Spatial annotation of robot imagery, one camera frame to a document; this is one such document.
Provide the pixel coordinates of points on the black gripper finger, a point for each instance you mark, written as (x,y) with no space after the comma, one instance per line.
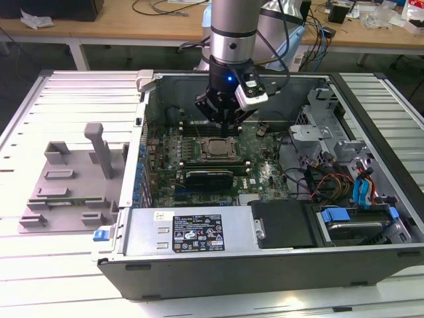
(203,104)
(240,116)

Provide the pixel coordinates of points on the metal locking lever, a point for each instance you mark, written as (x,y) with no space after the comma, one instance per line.
(217,160)
(212,138)

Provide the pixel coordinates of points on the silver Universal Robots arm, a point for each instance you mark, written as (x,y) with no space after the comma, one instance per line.
(232,20)

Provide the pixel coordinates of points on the CPU socket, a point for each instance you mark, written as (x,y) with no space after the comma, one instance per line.
(200,153)

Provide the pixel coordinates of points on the black cylinder component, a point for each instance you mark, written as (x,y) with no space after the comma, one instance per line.
(173,116)

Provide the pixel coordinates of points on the grey case corner latch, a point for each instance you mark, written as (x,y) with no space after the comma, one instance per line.
(145,79)

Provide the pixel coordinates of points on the green motherboard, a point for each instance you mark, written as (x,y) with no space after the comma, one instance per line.
(265,175)

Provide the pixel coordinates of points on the silver metal drive cage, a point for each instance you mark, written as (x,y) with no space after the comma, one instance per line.
(308,132)

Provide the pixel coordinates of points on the black graphics card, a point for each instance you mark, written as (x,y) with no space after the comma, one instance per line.
(208,180)

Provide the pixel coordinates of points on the white labelled box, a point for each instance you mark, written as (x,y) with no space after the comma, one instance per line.
(297,61)

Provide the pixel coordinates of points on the silver chipset heatsink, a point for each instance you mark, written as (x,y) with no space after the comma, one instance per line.
(250,198)

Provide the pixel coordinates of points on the tall black box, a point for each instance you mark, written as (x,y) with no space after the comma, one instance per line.
(307,10)

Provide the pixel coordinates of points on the black plastic shroud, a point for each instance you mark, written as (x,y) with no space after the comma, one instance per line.
(281,225)

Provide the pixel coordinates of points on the black power adapter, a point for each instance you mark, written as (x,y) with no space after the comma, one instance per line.
(329,32)

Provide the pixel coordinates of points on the white barcode sticker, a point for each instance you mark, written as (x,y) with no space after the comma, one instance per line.
(160,215)

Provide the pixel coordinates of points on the black rating label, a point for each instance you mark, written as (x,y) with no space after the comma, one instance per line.
(198,232)

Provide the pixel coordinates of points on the small black yellow box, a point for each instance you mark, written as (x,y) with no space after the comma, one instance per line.
(338,15)

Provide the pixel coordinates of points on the silver power supply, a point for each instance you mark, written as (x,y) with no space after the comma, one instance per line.
(149,232)

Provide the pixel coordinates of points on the grey parts rack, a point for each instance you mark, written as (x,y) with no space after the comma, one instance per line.
(76,185)

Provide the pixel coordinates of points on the green RAM stick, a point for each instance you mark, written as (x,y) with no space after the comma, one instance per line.
(83,200)

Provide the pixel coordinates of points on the open black PC case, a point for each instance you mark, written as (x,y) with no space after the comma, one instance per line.
(232,275)

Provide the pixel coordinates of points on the hard disk blue carrier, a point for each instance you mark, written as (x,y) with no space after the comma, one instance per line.
(357,232)

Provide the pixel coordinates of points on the blue case latch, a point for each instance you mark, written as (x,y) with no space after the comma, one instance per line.
(100,234)

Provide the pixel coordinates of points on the large black box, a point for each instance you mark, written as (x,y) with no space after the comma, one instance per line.
(66,8)

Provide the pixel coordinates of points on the clear plastic bags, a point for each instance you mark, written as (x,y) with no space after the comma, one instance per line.
(381,16)

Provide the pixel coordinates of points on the crumpled clear plastic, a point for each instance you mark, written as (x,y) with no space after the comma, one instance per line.
(34,20)

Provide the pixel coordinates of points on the white red bag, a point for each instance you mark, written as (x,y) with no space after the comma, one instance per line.
(414,13)

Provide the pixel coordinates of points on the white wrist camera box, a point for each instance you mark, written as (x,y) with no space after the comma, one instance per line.
(251,99)

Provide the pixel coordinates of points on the wooden desk white frame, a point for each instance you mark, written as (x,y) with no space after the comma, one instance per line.
(132,28)

